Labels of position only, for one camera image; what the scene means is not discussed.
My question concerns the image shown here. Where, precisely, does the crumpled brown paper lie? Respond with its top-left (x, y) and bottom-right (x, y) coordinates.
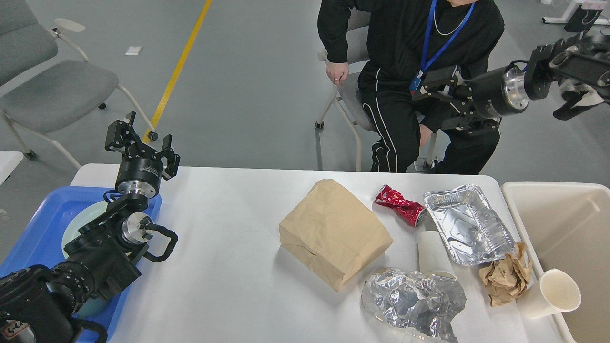
top-left (478, 242), bottom-right (532, 307)

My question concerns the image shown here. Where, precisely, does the crumpled aluminium foil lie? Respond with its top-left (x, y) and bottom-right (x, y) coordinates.
top-left (360, 267), bottom-right (467, 343)

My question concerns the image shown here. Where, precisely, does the teal mug yellow inside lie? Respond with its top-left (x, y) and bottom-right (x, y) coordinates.
top-left (72, 296), bottom-right (112, 321)

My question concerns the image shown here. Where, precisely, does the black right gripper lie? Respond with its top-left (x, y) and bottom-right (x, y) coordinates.
top-left (412, 65), bottom-right (529, 136)

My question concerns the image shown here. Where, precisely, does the white paper scrap on floor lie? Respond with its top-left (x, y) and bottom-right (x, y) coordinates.
top-left (124, 46), bottom-right (143, 56)

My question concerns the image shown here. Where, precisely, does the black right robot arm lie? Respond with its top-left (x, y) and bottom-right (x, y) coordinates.
top-left (412, 32), bottom-right (610, 135)

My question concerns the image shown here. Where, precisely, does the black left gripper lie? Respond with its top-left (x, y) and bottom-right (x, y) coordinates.
top-left (104, 111), bottom-right (181, 198)

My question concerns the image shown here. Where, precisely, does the aluminium foil tray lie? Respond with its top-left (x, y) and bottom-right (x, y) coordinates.
top-left (423, 184), bottom-right (516, 267)

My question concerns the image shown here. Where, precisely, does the green plate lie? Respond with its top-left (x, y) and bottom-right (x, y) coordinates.
top-left (61, 200), bottom-right (108, 258)

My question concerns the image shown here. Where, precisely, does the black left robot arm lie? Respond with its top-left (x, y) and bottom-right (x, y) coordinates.
top-left (0, 111), bottom-right (180, 343)

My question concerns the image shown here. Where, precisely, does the blue lanyard badge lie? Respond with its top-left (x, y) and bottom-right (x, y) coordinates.
top-left (409, 0), bottom-right (476, 93)

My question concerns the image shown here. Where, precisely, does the black box on floor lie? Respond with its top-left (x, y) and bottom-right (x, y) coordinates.
top-left (564, 3), bottom-right (602, 32)

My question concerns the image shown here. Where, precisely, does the beige plastic bin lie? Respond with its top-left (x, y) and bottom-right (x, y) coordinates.
top-left (501, 182), bottom-right (610, 343)

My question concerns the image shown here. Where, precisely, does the red snack wrapper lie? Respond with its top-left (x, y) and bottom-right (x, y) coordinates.
top-left (374, 184), bottom-right (427, 227)

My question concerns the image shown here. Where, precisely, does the seated person in black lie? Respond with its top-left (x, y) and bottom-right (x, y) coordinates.
top-left (317, 0), bottom-right (505, 173)

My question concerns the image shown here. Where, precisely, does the white chair under person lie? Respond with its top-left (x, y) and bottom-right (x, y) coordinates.
top-left (317, 0), bottom-right (440, 173)

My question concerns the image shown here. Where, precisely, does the grey office chair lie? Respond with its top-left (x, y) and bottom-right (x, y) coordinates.
top-left (0, 0), bottom-right (143, 169)

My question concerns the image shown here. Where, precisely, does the brown paper bag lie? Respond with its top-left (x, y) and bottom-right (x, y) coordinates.
top-left (279, 179), bottom-right (393, 291)

